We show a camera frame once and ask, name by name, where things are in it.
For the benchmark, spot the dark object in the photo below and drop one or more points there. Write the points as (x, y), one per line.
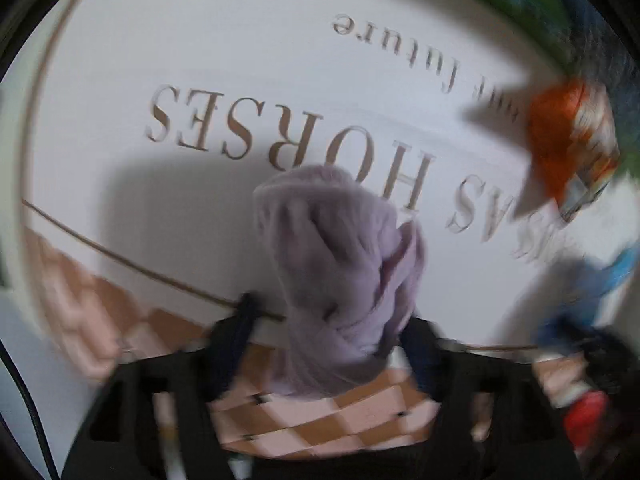
(610, 360)

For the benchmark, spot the green cloth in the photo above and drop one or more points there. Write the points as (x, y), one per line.
(500, 0)

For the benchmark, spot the lilac sock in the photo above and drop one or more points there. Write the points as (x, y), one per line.
(345, 280)

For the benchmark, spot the blue cloth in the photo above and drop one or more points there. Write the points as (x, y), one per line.
(580, 295)

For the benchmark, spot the white printed mat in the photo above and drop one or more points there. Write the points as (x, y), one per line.
(250, 60)

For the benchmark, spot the orange patterned cloth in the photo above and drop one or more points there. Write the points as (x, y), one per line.
(555, 145)

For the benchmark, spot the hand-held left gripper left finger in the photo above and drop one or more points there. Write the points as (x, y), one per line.
(235, 340)

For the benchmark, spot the red object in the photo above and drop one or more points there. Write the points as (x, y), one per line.
(590, 420)

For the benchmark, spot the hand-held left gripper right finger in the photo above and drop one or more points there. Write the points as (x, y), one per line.
(422, 360)

